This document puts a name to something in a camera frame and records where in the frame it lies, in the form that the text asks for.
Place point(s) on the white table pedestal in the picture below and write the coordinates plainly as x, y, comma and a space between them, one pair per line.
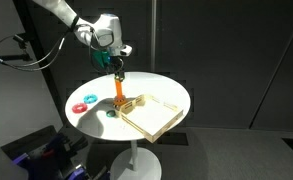
134, 156

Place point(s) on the black perforated mounting board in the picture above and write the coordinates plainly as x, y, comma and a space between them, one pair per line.
52, 160

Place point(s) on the light wooden tray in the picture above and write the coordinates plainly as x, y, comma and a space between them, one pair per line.
152, 118

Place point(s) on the black diagonal stand beam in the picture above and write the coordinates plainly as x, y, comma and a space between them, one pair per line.
46, 80

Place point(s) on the black horizontal rod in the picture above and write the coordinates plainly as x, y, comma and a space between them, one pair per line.
12, 57

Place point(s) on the grey vertical wall pole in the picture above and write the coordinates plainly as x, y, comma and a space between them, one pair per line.
153, 33

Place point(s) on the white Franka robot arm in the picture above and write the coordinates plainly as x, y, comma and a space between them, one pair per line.
102, 30

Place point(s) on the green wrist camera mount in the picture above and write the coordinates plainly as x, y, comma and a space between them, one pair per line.
101, 60

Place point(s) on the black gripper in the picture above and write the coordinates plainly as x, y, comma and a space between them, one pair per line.
116, 66

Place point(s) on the small red clamp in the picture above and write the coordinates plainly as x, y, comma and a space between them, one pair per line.
47, 153

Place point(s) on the orange cylinder peg block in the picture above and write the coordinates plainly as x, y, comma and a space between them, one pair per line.
118, 90

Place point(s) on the purple clamp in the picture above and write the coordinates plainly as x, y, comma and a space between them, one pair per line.
78, 173

